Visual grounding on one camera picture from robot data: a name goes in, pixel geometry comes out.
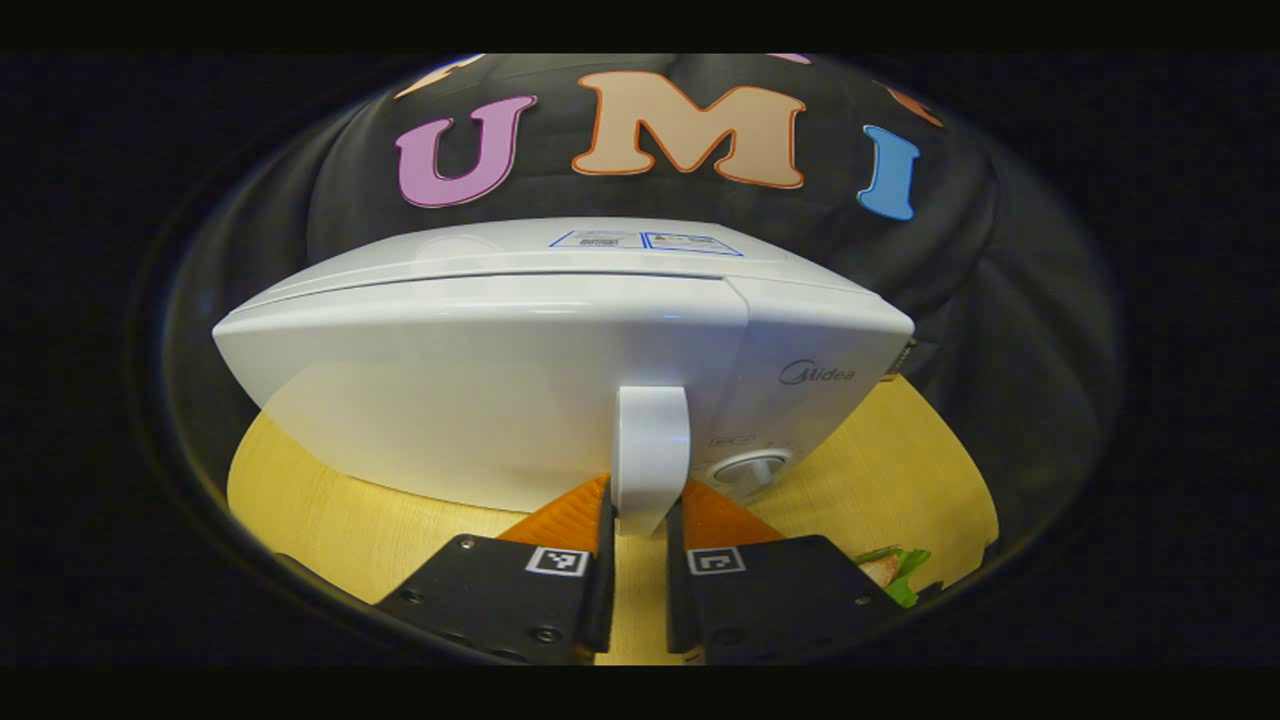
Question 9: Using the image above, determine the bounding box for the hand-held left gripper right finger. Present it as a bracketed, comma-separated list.
[665, 477, 906, 666]

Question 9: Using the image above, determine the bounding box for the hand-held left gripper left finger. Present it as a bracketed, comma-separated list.
[375, 473, 616, 666]

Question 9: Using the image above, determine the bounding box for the sandwich with green lettuce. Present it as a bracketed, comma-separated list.
[855, 545, 941, 609]

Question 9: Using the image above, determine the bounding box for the white microwave oven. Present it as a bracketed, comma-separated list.
[212, 217, 916, 538]

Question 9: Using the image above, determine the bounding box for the black backdrop cloth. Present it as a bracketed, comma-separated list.
[160, 53, 1116, 601]

